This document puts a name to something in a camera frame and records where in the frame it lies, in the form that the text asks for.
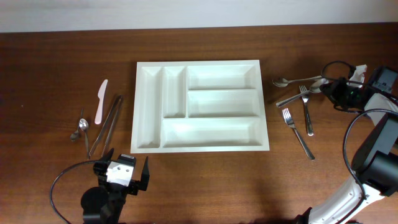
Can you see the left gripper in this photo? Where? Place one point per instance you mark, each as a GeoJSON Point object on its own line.
{"type": "Point", "coordinates": [130, 183]}

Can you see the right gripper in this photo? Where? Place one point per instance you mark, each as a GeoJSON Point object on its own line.
{"type": "Point", "coordinates": [334, 92]}

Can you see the steel tablespoon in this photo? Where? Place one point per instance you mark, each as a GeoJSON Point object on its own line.
{"type": "Point", "coordinates": [282, 82]}
{"type": "Point", "coordinates": [313, 88]}

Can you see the steel fork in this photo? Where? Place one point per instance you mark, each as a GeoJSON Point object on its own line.
{"type": "Point", "coordinates": [307, 115]}
{"type": "Point", "coordinates": [290, 123]}

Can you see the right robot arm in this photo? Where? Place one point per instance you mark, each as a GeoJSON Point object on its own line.
{"type": "Point", "coordinates": [373, 168]}

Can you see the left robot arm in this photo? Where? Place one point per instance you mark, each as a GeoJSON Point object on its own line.
{"type": "Point", "coordinates": [104, 203]}

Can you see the white plastic knife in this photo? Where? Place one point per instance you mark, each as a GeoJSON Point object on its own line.
{"type": "Point", "coordinates": [101, 94]}

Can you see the small dark teaspoon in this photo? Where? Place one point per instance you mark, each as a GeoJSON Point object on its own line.
{"type": "Point", "coordinates": [76, 135]}

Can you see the small shiny teaspoon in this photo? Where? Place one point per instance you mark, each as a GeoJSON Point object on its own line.
{"type": "Point", "coordinates": [83, 125]}

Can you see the metal kitchen tongs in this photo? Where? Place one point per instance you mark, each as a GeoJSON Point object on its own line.
{"type": "Point", "coordinates": [108, 126]}

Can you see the white plastic cutlery tray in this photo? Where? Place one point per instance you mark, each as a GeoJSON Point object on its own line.
{"type": "Point", "coordinates": [199, 106]}

